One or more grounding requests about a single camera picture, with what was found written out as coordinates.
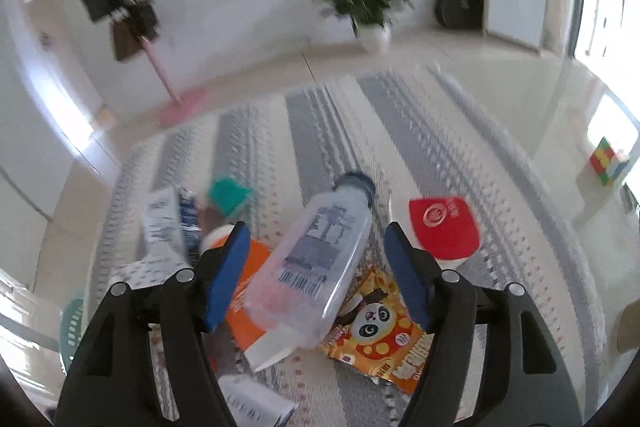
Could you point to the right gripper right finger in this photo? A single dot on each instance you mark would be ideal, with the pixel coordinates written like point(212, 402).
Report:
point(492, 361)

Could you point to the small barcode box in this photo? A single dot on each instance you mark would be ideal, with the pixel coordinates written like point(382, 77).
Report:
point(252, 404)

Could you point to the orange panda snack bag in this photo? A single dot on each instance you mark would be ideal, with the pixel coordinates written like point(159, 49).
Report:
point(374, 334)

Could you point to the white blue milk carton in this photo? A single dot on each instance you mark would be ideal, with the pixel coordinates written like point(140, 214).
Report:
point(170, 223)

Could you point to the red white paper cup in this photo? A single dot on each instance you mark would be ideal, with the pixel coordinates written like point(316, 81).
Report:
point(444, 226)

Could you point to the clear plastic bottle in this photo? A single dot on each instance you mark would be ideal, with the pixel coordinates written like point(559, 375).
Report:
point(305, 279)

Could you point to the heart patterned white wrapper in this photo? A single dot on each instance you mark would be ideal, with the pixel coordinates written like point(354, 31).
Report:
point(155, 268)

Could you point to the teal foam block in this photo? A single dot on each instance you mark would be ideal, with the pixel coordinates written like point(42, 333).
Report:
point(227, 195)

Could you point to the colourful cube toy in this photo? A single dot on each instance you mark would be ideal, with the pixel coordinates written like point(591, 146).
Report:
point(606, 163)

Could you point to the striped woven table cloth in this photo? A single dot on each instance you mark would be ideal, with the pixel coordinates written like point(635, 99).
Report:
point(413, 133)

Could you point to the brown hanging handbag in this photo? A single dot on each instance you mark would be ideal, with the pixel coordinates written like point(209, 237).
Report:
point(125, 42)

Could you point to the black hanging bag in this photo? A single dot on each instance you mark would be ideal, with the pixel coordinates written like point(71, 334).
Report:
point(143, 20)

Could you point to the potted green plant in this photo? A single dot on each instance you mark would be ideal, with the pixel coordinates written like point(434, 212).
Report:
point(371, 20)

